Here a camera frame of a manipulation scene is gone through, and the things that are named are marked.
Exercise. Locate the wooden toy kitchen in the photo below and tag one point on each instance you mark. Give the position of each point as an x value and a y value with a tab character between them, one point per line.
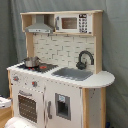
72	50

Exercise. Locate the grey toy sink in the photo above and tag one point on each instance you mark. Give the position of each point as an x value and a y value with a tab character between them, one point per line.
73	74

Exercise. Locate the black toy stovetop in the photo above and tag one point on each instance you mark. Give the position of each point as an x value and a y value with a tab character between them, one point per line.
42	67

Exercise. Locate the small metal pot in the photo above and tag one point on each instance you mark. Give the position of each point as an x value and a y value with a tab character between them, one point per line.
31	61

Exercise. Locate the red right stove knob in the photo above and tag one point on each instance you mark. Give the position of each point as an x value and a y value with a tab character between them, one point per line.
34	83

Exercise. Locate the red stove knob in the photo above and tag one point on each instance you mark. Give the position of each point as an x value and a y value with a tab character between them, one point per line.
15	78
34	83

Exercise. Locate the white dispenser cabinet door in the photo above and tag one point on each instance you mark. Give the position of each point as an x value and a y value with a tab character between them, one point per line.
63	106

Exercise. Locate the white toy microwave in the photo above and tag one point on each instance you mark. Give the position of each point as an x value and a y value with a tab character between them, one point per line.
73	23

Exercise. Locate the grey range hood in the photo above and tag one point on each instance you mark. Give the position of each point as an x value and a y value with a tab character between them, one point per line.
39	25

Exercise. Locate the red left stove knob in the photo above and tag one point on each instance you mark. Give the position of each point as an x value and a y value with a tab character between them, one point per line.
15	78

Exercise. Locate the white oven door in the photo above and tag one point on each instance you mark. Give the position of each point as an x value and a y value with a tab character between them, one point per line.
28	104

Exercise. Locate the white object at left edge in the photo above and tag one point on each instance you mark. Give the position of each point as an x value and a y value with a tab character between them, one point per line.
5	102

